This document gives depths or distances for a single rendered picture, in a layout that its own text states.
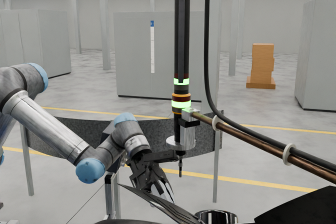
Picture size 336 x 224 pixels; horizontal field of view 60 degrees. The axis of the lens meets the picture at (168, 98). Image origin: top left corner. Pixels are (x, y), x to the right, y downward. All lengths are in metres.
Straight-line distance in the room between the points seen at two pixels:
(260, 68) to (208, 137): 6.00
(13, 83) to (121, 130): 0.36
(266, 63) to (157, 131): 6.38
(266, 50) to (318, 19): 2.39
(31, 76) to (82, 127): 1.60
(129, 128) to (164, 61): 5.89
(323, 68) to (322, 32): 0.71
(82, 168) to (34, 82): 0.37
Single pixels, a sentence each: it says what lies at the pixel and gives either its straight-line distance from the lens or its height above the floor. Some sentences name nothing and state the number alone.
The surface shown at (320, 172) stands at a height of 1.54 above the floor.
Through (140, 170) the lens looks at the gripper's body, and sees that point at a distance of 0.89.
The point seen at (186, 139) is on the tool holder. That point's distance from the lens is 0.67.
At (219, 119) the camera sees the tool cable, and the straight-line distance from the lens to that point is 0.57.
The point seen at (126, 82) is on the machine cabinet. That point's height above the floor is 0.38.
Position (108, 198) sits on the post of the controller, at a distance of 1.46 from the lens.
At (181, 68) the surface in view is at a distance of 0.63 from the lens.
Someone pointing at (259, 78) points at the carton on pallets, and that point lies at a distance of 8.68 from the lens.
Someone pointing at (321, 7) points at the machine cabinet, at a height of 2.08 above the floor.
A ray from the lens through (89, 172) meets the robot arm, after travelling 0.89.
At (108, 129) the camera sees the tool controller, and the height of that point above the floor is 1.25.
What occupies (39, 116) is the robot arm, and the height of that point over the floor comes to 1.47.
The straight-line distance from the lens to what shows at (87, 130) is 2.62.
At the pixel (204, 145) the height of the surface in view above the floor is 0.63.
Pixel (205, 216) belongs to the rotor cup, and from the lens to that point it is 0.81.
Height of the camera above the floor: 1.73
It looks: 14 degrees down
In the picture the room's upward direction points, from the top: straight up
